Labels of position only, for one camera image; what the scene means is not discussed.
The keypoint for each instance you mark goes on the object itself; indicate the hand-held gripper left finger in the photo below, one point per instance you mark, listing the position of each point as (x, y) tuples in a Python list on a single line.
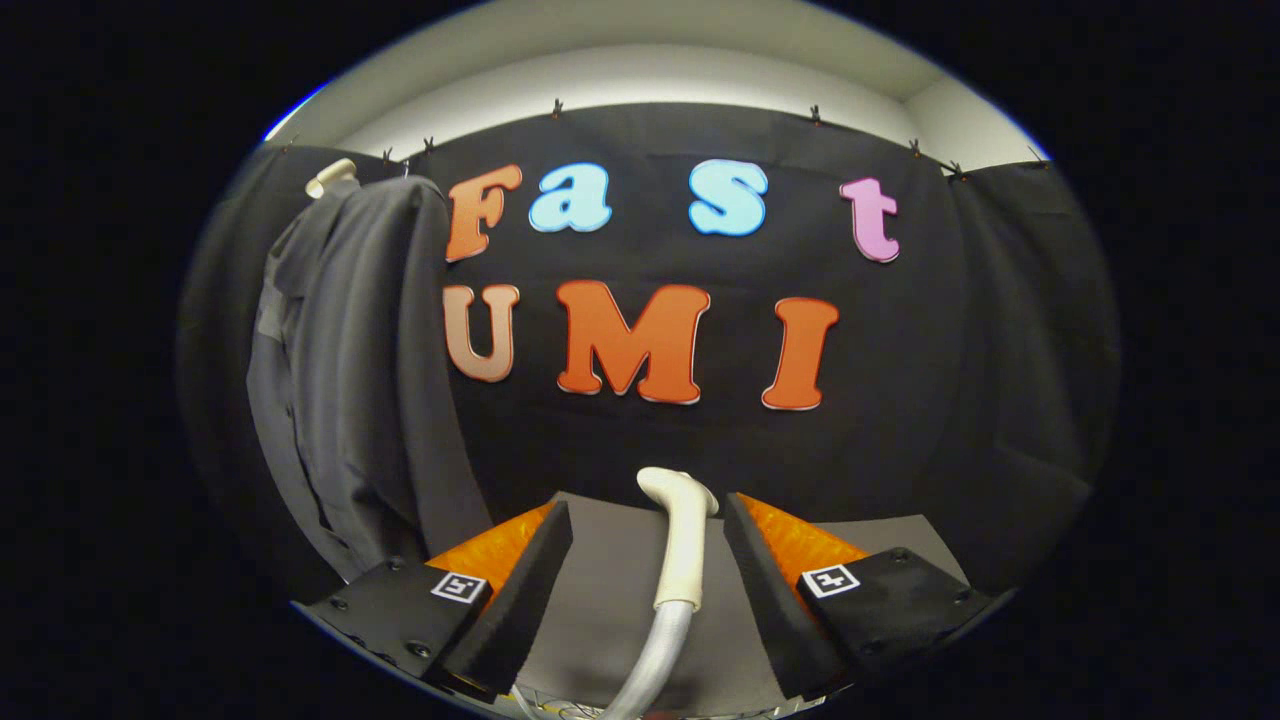
[(525, 610)]

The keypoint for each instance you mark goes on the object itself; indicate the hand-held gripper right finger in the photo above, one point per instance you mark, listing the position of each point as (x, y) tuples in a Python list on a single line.
[(780, 610)]

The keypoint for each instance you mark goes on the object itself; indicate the cream garment steamer head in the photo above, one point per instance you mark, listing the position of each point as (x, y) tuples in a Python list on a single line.
[(685, 540)]

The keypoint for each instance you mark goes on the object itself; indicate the dark grey button shirt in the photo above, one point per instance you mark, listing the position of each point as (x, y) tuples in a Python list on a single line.
[(370, 380)]

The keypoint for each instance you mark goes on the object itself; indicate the cream clothes hanger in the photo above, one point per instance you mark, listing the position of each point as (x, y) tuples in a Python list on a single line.
[(330, 178)]

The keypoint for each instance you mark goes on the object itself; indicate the grey cabinet with dark top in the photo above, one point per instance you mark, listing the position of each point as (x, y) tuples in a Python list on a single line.
[(610, 580)]

